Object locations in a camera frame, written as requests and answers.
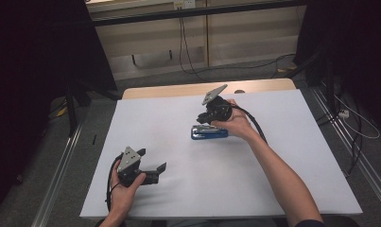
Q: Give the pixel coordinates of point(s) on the person's right hand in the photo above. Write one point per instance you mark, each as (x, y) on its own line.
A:
(238, 123)

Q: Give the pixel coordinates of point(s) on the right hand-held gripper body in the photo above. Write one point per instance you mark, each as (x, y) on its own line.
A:
(218, 107)

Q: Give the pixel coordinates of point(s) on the dark curtain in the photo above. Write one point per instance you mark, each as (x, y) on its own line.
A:
(352, 44)
(37, 63)

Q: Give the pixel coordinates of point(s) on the person's left hand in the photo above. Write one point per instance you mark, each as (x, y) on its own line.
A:
(123, 197)

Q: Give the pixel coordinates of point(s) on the aluminium floor rail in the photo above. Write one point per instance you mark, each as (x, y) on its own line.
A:
(352, 145)
(57, 176)

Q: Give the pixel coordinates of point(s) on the person's grey clothing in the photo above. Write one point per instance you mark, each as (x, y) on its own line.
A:
(219, 223)

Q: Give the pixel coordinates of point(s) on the white table mat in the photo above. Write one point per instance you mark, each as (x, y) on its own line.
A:
(210, 189)

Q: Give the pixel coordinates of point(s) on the black metal stand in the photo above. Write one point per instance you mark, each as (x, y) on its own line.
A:
(328, 85)
(72, 107)

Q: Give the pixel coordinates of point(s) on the small black floor item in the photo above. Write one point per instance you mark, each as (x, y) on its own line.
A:
(94, 139)

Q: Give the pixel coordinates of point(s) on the white power strip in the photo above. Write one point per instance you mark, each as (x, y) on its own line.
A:
(343, 113)

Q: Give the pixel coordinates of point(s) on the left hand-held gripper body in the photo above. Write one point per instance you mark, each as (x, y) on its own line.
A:
(131, 167)

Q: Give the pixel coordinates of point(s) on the white wall socket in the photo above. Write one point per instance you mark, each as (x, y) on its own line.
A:
(185, 4)

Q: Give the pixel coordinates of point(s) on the black horizontal bar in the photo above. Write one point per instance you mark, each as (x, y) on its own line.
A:
(194, 12)

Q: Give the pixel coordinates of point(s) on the blue stapler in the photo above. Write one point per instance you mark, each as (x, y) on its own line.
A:
(207, 135)

